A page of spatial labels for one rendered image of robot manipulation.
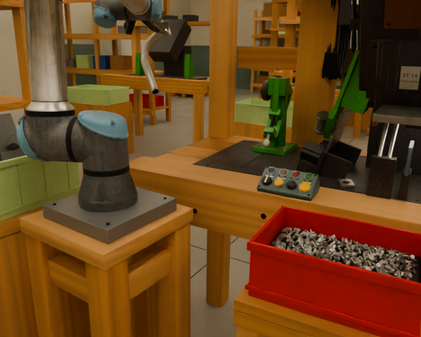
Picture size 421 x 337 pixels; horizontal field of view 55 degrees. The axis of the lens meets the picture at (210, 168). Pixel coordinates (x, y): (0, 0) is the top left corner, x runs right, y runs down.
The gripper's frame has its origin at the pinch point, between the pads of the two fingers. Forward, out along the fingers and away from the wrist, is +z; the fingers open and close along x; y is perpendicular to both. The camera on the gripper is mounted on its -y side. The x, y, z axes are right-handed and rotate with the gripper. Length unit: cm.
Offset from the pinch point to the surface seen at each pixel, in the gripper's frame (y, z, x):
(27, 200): -41, -36, -62
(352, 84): 53, 2, -61
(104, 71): -297, 313, 352
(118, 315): -14, -35, -104
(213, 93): -0.3, 29.7, -17.9
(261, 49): 26.0, 31.9, -10.4
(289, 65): 33, 36, -21
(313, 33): 48, 25, -23
